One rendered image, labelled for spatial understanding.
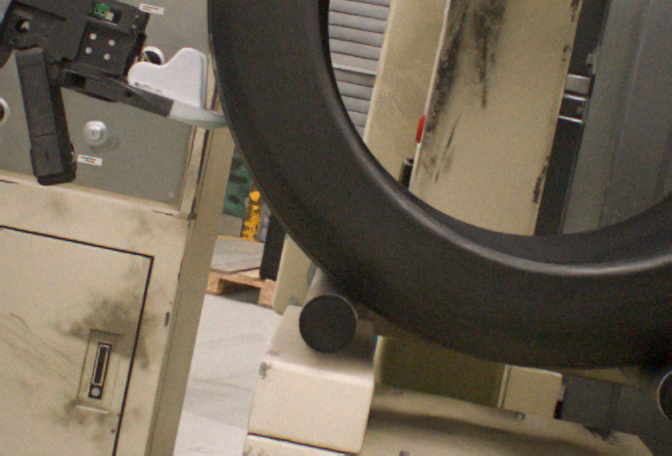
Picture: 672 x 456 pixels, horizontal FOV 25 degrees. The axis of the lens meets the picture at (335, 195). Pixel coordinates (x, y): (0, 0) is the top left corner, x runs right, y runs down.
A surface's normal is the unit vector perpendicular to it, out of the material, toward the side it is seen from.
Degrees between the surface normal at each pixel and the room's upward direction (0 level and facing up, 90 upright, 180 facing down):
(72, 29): 90
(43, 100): 89
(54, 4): 90
